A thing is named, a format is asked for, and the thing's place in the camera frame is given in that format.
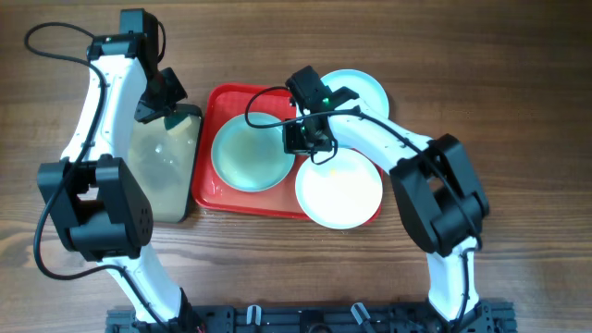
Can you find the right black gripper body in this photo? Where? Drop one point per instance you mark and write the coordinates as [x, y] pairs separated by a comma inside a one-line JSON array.
[[302, 140]]

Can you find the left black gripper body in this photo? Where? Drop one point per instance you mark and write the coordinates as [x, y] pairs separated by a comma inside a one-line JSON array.
[[162, 96]]

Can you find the green yellow sponge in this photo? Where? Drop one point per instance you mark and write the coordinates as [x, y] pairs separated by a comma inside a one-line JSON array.
[[177, 123]]

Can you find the white plate bottom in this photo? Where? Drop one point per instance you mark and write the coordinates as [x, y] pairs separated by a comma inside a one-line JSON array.
[[345, 192]]

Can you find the light blue plate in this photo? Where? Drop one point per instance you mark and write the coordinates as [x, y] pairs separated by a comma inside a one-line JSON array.
[[248, 153], [371, 93]]

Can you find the light blue plate top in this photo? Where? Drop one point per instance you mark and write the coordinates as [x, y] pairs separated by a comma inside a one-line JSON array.
[[371, 93]]

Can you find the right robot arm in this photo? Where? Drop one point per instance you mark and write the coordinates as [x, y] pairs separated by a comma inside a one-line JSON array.
[[440, 198]]

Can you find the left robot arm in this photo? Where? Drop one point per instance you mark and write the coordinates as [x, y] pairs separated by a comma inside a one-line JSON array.
[[98, 208]]

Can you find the red plastic tray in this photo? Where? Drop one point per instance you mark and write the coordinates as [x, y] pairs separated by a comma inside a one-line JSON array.
[[210, 191]]

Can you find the black metal sponge tray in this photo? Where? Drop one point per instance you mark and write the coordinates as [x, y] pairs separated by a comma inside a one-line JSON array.
[[163, 164]]

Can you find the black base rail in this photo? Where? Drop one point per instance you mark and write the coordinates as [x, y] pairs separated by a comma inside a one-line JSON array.
[[398, 317]]

